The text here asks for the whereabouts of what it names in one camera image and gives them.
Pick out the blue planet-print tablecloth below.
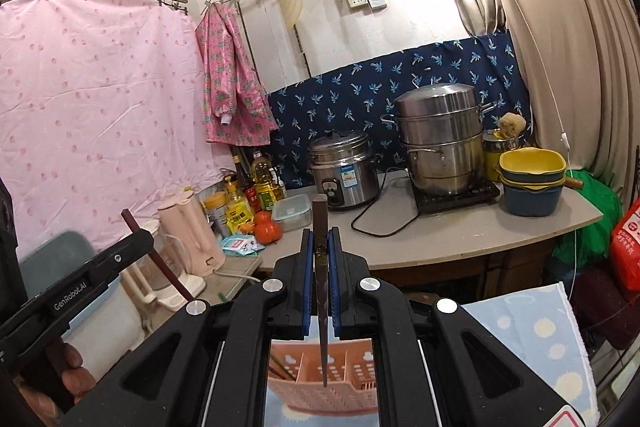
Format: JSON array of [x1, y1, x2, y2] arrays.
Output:
[[262, 281, 601, 427]]

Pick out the glass kettle white base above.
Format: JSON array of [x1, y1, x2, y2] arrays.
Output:
[[122, 221, 207, 313]]

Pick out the white can yellow lid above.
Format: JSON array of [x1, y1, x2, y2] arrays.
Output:
[[202, 191, 230, 238]]

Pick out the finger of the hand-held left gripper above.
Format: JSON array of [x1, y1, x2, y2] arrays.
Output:
[[92, 229, 156, 281]]

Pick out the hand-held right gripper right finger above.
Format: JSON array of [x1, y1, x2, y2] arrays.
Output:
[[327, 227, 586, 427]]

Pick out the blue sachet packets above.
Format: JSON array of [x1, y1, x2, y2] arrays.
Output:
[[220, 234, 266, 256]]

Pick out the loofah sponge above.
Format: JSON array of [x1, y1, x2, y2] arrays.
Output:
[[497, 112, 528, 138]]

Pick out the red tomato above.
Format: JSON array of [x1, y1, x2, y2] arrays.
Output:
[[252, 211, 283, 245]]

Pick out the clear plastic food container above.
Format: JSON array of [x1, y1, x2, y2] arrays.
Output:
[[272, 194, 312, 232]]

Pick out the red plastic bag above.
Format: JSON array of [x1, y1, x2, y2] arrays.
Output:
[[609, 199, 640, 293]]

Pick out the pink dotted curtain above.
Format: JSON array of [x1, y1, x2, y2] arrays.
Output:
[[0, 0, 236, 258]]

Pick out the pink pineapple-print garment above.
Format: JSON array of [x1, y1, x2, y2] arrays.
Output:
[[195, 2, 280, 144]]

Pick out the yellow steel container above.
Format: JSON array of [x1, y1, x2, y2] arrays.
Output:
[[482, 129, 523, 182]]

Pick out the green plastic bag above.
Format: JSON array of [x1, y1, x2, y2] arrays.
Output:
[[552, 169, 623, 270]]

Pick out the navy palm-print cloth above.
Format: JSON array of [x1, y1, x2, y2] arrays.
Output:
[[267, 32, 531, 188]]

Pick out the dark red chopstick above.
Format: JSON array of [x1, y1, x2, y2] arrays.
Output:
[[121, 208, 195, 303]]

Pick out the yellow seasoning bottle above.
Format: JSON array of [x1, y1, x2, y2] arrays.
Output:
[[223, 177, 255, 235]]

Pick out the steel steamer pot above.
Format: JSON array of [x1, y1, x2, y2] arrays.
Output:
[[381, 83, 498, 196]]

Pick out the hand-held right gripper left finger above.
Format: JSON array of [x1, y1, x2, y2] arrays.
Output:
[[62, 229, 317, 427]]

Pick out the wooden kitchen counter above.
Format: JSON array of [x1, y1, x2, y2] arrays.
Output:
[[220, 169, 605, 303]]

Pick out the cooking oil bottle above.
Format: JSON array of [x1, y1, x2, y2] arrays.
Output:
[[250, 151, 281, 212]]

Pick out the person's left hand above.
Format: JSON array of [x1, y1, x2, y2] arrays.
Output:
[[47, 339, 85, 413]]

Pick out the black power cable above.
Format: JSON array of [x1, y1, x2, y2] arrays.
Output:
[[350, 167, 423, 239]]

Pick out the stacked yellow and blue bowls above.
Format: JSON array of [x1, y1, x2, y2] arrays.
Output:
[[498, 148, 567, 195]]

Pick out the pink perforated utensil basket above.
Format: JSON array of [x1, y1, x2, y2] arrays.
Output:
[[267, 337, 378, 414]]

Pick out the beige curtain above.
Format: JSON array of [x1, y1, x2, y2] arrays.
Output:
[[430, 0, 640, 188]]

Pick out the brown chopstick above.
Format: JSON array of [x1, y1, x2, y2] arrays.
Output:
[[312, 194, 331, 389]]

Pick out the black induction cooktop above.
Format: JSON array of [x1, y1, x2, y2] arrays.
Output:
[[412, 179, 502, 215]]

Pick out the steel rice cooker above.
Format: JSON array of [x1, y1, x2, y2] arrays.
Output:
[[306, 130, 381, 211]]

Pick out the pink electric kettle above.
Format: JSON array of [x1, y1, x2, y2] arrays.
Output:
[[157, 189, 227, 278]]

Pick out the dark sauce bottle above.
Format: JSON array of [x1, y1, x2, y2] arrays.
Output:
[[232, 154, 253, 195]]

